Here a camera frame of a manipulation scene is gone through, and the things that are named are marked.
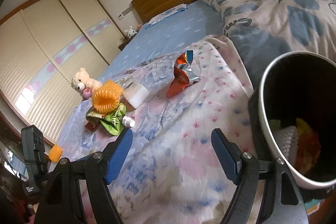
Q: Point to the beige teddy bear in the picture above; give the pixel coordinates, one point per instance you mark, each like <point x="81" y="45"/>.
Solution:
<point x="84" y="81"/>

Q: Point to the white and black bin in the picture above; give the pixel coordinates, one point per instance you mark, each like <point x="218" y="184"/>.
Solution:
<point x="302" y="82"/>

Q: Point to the dark wooden nightstand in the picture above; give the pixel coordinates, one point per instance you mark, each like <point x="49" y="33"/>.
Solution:
<point x="123" y="45"/>

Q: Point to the blue bed sheet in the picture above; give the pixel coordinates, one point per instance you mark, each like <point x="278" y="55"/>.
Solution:
<point x="170" y="32"/>

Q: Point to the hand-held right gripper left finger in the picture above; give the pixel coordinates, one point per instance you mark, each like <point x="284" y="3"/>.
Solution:
<point x="118" y="155"/>

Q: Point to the red snack bag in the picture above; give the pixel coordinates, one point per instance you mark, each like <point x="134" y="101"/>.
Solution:
<point x="179" y="77"/>

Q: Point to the orange foam block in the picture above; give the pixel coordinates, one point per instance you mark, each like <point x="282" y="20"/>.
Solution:
<point x="55" y="153"/>

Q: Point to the blue patterned pillow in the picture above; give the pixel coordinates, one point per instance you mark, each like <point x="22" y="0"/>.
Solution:
<point x="168" y="14"/>

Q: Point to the white foam block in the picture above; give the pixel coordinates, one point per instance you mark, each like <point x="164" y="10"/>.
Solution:
<point x="137" y="95"/>

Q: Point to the pink floral blanket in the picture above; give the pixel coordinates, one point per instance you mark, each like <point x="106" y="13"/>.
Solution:
<point x="170" y="134"/>

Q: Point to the white rabbit plush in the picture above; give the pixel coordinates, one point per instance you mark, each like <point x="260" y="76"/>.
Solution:
<point x="130" y="33"/>

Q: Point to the green spouted pouch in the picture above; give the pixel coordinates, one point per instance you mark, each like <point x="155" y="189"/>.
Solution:
<point x="113" y="121"/>

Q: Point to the cream sliding door wardrobe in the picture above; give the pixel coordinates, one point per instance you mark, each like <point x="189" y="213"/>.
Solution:
<point x="52" y="43"/>

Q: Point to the orange flared foam net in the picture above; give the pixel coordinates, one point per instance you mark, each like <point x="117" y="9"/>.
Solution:
<point x="115" y="92"/>

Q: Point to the yellow snack wrapper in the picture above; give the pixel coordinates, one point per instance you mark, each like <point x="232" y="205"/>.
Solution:
<point x="304" y="125"/>

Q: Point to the white foam fruit net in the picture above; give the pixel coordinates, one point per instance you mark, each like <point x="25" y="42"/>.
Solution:
<point x="286" y="140"/>

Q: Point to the white quilt with blue print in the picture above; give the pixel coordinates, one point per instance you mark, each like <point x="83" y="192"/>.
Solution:
<point x="275" y="11"/>

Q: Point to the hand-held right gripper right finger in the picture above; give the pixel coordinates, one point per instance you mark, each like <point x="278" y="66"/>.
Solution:
<point x="225" y="158"/>

